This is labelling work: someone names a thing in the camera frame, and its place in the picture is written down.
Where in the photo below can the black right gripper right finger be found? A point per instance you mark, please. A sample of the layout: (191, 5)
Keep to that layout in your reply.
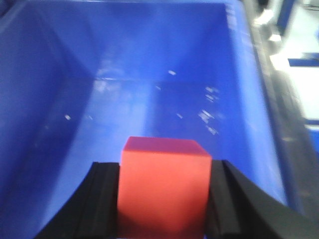
(239, 209)

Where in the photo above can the red foam cube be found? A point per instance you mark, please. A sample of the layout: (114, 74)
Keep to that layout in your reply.
(163, 189)

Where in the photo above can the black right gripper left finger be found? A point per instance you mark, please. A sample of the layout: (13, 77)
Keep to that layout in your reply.
(91, 211)

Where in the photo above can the blue plastic bin right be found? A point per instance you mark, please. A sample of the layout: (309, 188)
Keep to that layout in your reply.
(78, 77)

